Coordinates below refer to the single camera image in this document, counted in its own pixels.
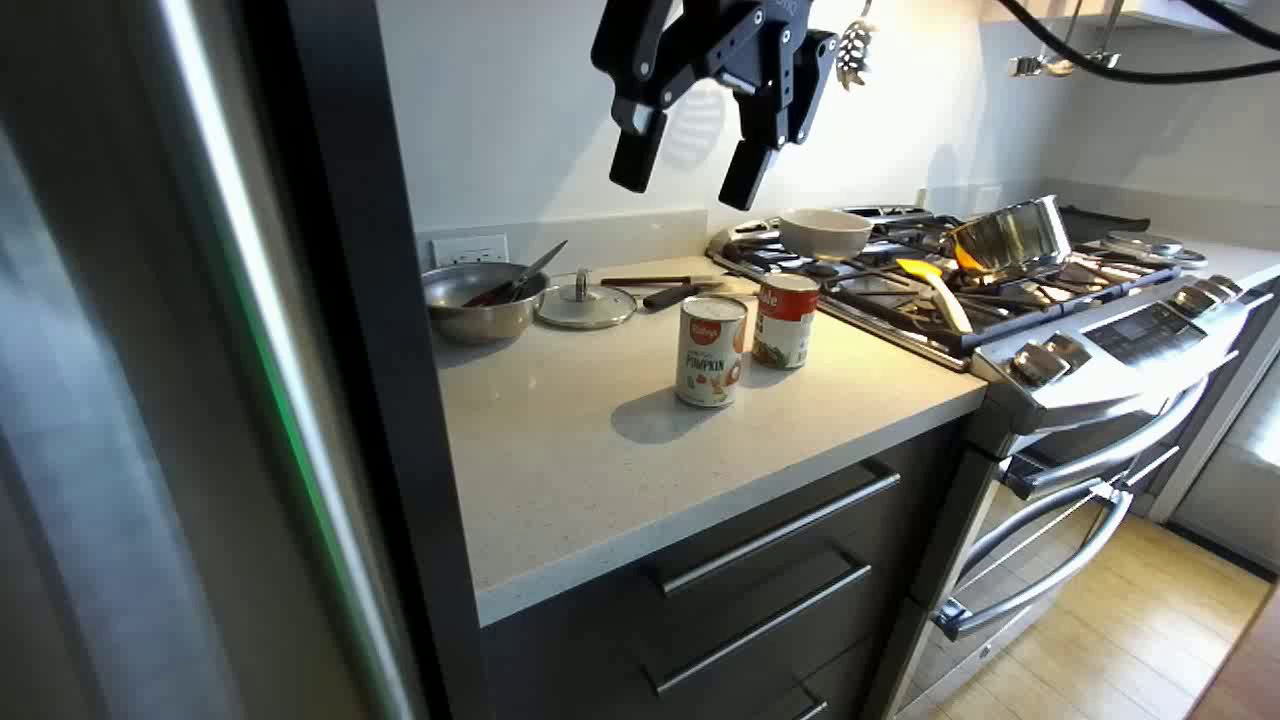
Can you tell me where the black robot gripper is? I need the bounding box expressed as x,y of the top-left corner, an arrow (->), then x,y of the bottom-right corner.
590,0 -> 844,216

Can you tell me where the white tomato label can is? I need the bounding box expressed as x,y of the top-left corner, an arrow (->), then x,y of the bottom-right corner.
673,290 -> 753,417

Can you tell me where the red and white soup can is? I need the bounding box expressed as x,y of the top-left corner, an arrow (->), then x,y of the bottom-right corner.
753,268 -> 822,374

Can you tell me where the hanging slotted spoon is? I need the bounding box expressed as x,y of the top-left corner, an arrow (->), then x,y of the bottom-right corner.
830,0 -> 881,95

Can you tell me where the white round pan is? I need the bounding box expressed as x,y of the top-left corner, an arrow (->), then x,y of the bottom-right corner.
771,203 -> 881,258

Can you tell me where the dark spoon utensil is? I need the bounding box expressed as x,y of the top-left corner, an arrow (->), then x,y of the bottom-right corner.
460,236 -> 570,306

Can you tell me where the metal mixing bowl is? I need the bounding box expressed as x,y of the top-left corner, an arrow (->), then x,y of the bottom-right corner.
420,258 -> 552,346

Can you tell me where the yellow spatula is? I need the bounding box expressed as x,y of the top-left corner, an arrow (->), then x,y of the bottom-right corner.
892,253 -> 981,338

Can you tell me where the stainless steel pot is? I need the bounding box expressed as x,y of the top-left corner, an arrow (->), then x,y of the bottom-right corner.
943,191 -> 1080,280

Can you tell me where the hanging metal utensil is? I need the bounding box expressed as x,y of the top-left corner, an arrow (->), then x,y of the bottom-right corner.
1008,0 -> 1128,81

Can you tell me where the dark fridge side panel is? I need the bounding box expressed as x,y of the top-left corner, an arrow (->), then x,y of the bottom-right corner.
244,0 -> 493,720

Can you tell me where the stainless gas stove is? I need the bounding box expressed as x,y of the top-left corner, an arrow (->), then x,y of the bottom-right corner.
698,196 -> 1280,720

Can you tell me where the dark grey drawer cabinet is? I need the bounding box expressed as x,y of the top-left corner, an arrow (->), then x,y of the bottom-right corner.
477,418 -> 993,720

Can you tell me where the stainless dishwasher front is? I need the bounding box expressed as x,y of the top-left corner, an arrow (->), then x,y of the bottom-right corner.
1157,310 -> 1280,578

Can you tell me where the stainless steel refrigerator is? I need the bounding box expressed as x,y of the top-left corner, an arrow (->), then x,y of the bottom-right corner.
0,0 -> 430,720

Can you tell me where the black handled kitchen utensil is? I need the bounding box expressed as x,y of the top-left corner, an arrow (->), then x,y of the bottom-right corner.
640,280 -> 728,315

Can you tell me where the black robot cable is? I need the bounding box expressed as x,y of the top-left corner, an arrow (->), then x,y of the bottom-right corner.
1181,0 -> 1280,54
995,0 -> 1280,89

